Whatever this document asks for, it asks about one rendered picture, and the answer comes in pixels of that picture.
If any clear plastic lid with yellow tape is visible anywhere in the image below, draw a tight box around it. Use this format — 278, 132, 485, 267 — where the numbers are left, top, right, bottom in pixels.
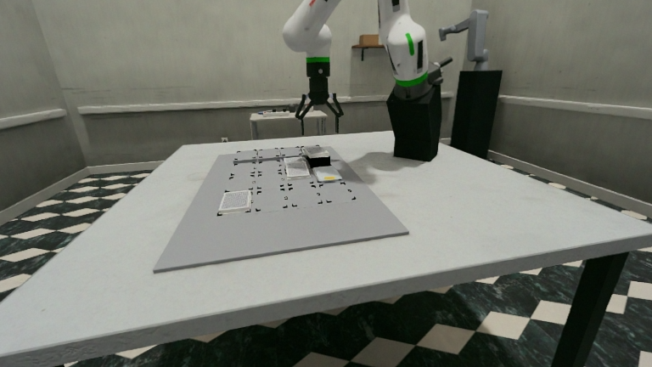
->
313, 166, 342, 183

